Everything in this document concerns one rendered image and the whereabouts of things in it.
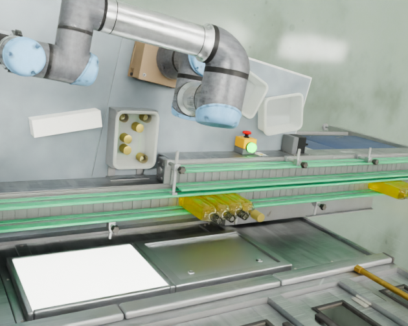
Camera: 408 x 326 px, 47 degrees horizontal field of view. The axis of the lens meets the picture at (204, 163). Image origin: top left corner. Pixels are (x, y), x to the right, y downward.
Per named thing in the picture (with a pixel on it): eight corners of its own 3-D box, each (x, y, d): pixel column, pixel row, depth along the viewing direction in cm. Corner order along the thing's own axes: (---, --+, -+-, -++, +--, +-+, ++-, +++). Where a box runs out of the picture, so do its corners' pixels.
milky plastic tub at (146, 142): (105, 163, 181) (113, 169, 174) (109, 106, 176) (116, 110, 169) (146, 162, 190) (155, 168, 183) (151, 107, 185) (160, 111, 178)
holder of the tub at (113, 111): (104, 176, 183) (111, 182, 177) (109, 107, 177) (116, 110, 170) (144, 174, 192) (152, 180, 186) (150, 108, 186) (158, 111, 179)
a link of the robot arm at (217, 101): (206, 80, 169) (256, 74, 117) (199, 121, 171) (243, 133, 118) (174, 74, 166) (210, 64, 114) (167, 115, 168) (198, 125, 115)
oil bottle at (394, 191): (367, 187, 247) (414, 206, 223) (369, 177, 245) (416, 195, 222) (374, 187, 249) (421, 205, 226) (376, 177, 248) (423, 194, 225)
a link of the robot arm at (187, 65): (204, 46, 169) (226, 45, 158) (197, 83, 171) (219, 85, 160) (176, 37, 163) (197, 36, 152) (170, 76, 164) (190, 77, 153)
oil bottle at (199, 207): (177, 204, 188) (204, 224, 171) (179, 191, 187) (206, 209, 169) (190, 203, 191) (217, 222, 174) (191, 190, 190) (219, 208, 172)
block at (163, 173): (154, 179, 187) (162, 184, 182) (156, 156, 185) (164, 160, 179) (162, 178, 189) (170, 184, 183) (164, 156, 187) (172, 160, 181)
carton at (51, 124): (28, 117, 163) (31, 120, 158) (95, 107, 174) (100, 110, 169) (30, 134, 165) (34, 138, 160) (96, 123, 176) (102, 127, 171)
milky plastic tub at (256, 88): (240, 117, 211) (252, 121, 204) (204, 94, 198) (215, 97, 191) (258, 83, 211) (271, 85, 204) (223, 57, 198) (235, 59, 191)
